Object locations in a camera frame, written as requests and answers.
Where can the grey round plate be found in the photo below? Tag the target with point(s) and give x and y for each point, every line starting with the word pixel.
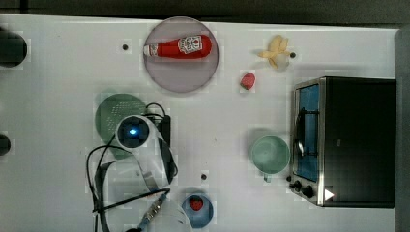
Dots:
pixel 181 75

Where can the small strawberry in bowl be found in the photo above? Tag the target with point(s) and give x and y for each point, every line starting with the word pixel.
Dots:
pixel 196 204

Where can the black cylinder post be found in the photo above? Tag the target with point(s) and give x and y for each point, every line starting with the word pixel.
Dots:
pixel 5 145

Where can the green mug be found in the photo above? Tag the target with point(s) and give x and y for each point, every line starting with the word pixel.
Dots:
pixel 270 155

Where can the green plastic strainer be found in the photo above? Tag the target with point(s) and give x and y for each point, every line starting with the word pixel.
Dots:
pixel 113 110

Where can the black toaster oven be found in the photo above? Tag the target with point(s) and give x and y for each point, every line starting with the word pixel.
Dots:
pixel 343 142

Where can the peeled toy banana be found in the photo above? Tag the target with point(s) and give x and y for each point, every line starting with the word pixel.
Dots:
pixel 277 53

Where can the red ketchup bottle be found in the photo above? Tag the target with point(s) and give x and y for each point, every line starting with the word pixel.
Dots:
pixel 190 47

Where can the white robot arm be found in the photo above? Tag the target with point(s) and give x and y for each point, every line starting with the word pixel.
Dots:
pixel 132 192

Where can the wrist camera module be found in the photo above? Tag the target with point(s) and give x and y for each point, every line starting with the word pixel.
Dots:
pixel 164 128

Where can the blue bowl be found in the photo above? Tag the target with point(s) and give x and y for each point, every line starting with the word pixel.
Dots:
pixel 201 218

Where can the red toy strawberry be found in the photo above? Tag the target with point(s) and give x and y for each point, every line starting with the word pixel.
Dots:
pixel 248 81

